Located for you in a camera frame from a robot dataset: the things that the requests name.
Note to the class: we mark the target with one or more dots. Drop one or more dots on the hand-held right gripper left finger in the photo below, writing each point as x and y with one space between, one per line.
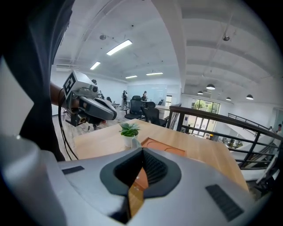
92 185

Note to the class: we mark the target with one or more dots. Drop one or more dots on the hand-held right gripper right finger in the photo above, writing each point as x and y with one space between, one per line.
194 189

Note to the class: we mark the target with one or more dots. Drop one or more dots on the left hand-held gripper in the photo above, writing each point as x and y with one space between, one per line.
76 83

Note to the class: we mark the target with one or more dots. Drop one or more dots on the orange wooden organizer box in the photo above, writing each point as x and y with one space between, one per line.
163 146

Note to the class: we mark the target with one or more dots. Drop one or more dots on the person's left forearm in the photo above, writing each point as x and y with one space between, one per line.
56 95

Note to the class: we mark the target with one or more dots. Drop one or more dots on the black office chair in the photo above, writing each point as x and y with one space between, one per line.
134 107
153 114

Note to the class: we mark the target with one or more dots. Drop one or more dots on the green potted plant white pot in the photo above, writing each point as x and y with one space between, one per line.
129 132

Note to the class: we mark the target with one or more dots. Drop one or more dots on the light wooden table white legs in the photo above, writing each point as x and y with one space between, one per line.
203 152

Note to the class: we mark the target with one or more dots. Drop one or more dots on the short ceiling tube light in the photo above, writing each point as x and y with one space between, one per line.
154 73
131 76
95 65

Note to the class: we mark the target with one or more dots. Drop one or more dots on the long ceiling tube light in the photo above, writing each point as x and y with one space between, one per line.
119 47

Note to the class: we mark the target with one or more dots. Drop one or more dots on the black metal railing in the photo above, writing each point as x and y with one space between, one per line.
221 123

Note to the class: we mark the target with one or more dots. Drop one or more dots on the person's black clothing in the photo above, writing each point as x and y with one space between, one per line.
33 77

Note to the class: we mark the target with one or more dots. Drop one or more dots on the large window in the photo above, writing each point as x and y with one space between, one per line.
205 106

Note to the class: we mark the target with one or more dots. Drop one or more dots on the black pendant lamp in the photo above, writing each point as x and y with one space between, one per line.
228 99
249 97
210 87
200 92

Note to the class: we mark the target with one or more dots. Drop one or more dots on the wall whiteboard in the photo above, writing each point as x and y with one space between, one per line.
146 91

